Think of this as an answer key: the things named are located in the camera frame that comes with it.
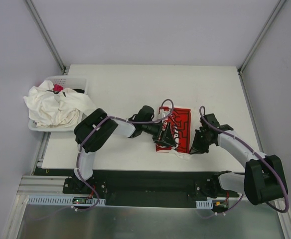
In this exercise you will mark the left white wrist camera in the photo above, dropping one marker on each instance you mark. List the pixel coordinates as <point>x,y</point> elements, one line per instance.
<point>164,112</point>

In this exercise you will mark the left aluminium frame post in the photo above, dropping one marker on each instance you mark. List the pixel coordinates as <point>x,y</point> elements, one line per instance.
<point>45,35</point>

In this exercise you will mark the white cable duct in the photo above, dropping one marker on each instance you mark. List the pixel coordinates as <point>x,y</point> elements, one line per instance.
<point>61,201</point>
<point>208,204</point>

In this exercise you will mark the right aluminium frame post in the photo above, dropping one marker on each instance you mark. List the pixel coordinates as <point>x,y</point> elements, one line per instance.
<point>266,27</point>

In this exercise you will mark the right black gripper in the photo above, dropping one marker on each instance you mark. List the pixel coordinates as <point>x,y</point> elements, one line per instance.
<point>200,139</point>

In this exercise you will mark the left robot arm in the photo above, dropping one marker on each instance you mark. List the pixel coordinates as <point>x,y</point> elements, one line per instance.
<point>93,132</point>

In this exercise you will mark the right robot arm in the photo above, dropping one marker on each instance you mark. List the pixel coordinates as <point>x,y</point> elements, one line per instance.
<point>263,180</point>

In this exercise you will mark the white red-print t-shirt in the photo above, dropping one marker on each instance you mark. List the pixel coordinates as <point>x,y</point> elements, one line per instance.
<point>180,122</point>

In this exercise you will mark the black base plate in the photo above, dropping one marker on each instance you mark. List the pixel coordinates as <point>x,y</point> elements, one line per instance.
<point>143,188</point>

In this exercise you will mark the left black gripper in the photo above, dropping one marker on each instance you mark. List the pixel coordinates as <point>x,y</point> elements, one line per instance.
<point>160,133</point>

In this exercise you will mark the aluminium frame post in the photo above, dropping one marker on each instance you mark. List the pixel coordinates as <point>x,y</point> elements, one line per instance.
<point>266,27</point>
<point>45,35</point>

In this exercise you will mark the aluminium front rail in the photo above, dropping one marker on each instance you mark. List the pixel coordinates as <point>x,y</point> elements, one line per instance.
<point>41,184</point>

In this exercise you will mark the white t-shirt pile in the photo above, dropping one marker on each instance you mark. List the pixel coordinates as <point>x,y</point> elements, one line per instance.
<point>58,104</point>

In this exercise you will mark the left white cable duct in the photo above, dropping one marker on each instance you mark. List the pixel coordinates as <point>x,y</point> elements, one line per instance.
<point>61,201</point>

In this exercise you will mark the pink t-shirt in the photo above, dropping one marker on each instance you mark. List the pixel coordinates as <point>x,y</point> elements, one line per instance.
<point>57,88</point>

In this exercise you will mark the right white cable duct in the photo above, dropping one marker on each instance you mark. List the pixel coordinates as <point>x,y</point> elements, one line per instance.
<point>208,204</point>

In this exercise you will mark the white plastic laundry basket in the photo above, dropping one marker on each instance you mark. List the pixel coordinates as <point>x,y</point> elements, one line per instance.
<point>60,79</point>

